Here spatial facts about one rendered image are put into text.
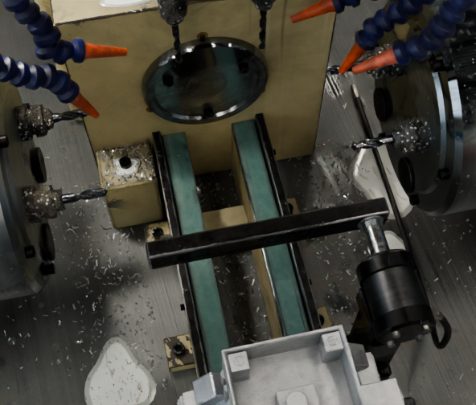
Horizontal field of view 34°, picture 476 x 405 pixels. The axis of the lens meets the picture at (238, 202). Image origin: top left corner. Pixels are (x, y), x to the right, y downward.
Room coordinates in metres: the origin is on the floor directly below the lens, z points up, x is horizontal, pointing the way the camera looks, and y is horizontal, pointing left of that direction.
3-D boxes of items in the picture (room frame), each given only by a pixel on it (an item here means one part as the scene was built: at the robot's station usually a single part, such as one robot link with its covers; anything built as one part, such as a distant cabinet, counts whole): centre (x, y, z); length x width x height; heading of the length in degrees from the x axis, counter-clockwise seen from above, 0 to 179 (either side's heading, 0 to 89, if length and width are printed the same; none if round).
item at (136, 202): (0.50, 0.14, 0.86); 0.07 x 0.06 x 0.12; 102
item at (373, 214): (0.35, -0.03, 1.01); 0.26 x 0.04 x 0.03; 102
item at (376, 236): (0.33, -0.15, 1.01); 0.08 x 0.02 x 0.02; 12
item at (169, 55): (0.54, 0.04, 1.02); 0.15 x 0.02 x 0.15; 102
